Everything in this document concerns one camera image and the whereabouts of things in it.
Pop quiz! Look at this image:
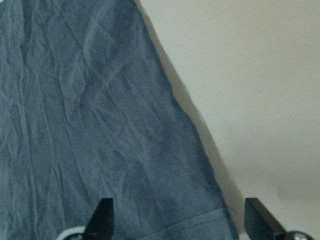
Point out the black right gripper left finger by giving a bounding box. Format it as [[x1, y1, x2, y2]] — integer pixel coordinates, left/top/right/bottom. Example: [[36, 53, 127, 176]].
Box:
[[83, 198, 115, 240]]

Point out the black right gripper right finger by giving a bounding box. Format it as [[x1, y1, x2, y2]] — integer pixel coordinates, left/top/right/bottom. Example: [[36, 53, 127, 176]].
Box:
[[244, 197, 287, 240]]

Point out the black t-shirt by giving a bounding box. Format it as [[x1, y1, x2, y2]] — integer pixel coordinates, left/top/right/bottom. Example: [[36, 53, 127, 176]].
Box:
[[0, 0, 238, 240]]

